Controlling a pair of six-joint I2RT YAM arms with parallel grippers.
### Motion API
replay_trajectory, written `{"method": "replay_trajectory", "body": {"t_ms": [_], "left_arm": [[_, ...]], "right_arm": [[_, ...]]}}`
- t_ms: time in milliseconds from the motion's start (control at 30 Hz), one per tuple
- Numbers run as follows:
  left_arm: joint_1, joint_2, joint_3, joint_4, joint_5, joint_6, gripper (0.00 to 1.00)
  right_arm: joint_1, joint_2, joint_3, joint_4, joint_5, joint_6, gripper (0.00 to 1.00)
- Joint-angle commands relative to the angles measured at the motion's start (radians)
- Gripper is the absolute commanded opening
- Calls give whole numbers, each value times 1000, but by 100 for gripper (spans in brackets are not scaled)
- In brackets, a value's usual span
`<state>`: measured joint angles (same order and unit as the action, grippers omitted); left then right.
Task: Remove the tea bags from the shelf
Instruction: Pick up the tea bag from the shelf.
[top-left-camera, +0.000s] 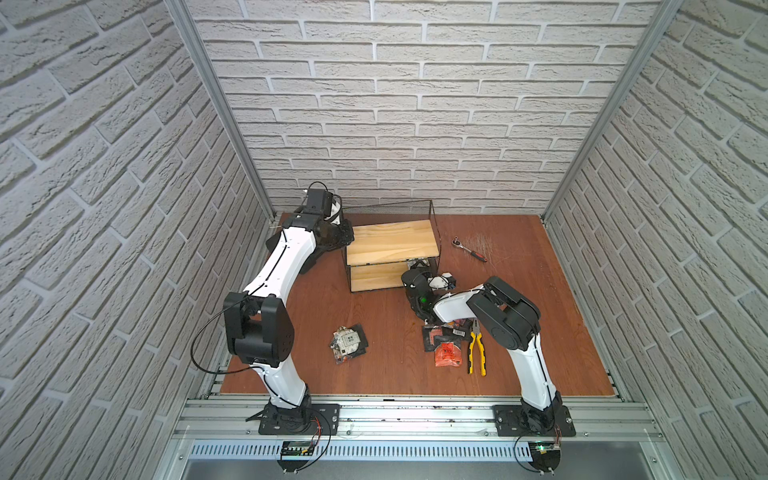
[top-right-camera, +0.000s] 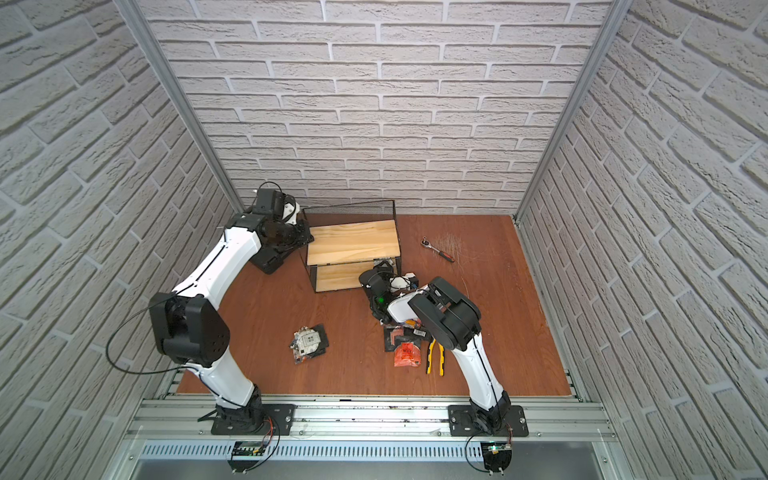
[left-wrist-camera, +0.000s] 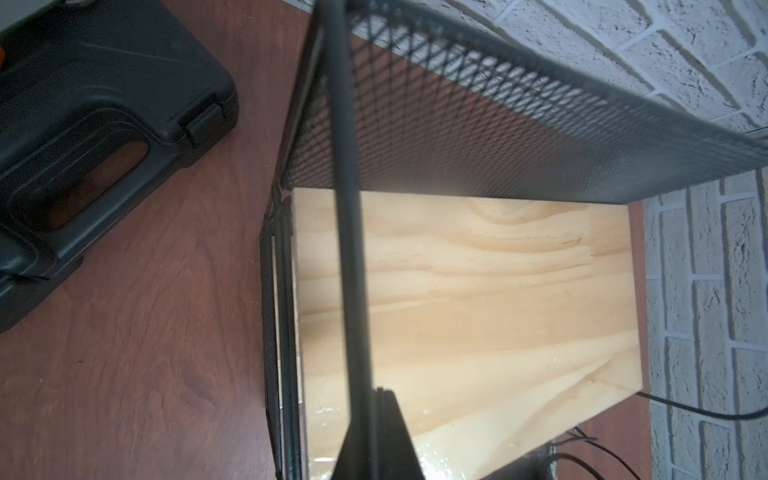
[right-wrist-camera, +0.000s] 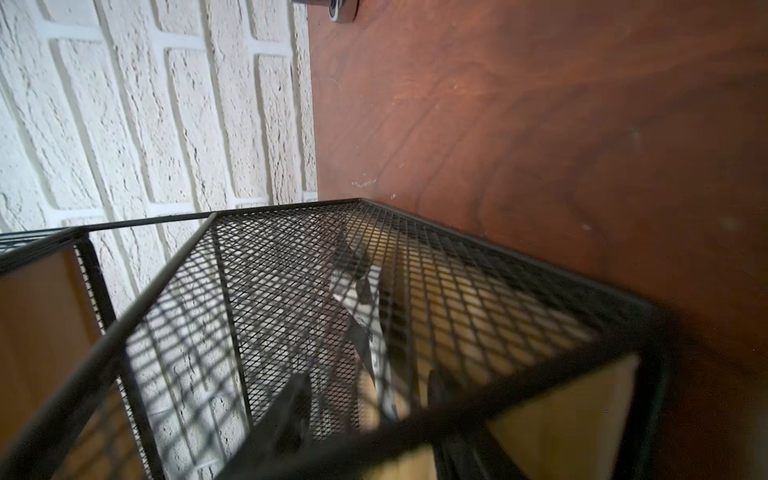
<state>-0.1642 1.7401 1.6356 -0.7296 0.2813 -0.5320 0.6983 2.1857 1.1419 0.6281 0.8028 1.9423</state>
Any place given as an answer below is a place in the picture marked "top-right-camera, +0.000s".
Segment right controller board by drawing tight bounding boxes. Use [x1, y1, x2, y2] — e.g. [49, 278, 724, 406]
[480, 442, 513, 475]

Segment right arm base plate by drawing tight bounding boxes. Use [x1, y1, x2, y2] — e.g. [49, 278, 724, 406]
[447, 404, 529, 438]

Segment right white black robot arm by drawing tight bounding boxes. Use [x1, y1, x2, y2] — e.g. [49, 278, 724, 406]
[359, 265, 511, 431]

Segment yellow black combination pliers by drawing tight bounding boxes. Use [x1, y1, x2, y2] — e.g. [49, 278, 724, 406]
[426, 339, 445, 377]

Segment silver tea bag shelf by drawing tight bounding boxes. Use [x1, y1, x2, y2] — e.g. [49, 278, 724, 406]
[375, 258, 395, 271]

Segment red black ratchet wrench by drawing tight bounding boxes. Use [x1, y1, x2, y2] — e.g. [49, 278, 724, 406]
[421, 237, 455, 263]

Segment aluminium front rail frame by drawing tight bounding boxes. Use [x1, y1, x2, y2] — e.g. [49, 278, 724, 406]
[106, 395, 630, 479]

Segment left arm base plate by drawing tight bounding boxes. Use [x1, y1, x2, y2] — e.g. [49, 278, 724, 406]
[200, 403, 297, 436]

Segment controller board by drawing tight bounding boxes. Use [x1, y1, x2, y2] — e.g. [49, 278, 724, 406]
[228, 441, 275, 473]
[480, 442, 513, 475]

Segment orange tea bag shelf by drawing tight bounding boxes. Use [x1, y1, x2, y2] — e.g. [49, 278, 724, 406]
[290, 324, 329, 364]

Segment left controller board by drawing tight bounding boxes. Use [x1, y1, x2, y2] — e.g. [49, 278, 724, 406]
[228, 441, 275, 473]

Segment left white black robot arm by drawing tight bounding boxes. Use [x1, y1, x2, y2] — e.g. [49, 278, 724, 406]
[149, 181, 313, 411]

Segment black wire wooden shelf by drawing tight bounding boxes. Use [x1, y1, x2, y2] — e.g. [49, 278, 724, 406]
[299, 199, 402, 293]

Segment red tea bag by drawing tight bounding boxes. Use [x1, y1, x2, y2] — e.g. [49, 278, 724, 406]
[384, 325, 428, 352]
[394, 342, 422, 368]

